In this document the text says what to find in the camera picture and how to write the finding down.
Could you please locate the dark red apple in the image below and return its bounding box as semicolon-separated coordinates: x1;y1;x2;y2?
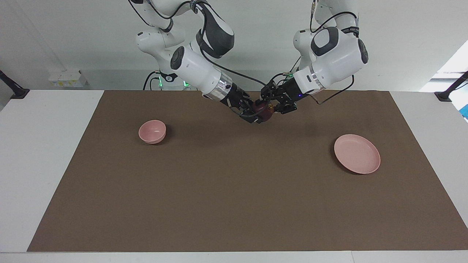
253;101;273;122

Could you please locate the pink plate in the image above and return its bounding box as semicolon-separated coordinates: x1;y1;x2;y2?
333;134;381;175

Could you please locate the pink bowl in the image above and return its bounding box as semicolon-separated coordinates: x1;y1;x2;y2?
138;119;167;145

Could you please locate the brown table mat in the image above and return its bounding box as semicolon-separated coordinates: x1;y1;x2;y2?
27;90;468;252

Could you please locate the white power strip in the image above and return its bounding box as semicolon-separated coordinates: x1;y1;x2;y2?
48;69;87;88

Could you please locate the black left arm base cable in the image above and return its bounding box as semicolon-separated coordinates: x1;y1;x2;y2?
270;72;295;86

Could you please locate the black arm base cable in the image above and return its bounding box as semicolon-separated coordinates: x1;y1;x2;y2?
270;72;295;86
143;70;161;91

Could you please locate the black right arm gripper cable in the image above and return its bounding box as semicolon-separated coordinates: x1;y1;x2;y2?
128;0;269;117

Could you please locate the black arm gripper cable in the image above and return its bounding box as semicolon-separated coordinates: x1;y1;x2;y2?
309;0;358;105
128;0;269;117

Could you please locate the black left arm gripper cable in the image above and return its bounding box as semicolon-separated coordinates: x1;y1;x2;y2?
309;0;358;105

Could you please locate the black right arm base cable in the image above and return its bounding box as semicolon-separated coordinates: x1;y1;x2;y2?
143;70;161;91

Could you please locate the black clamp mount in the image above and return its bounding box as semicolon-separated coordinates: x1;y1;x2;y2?
434;71;468;102
0;70;30;100

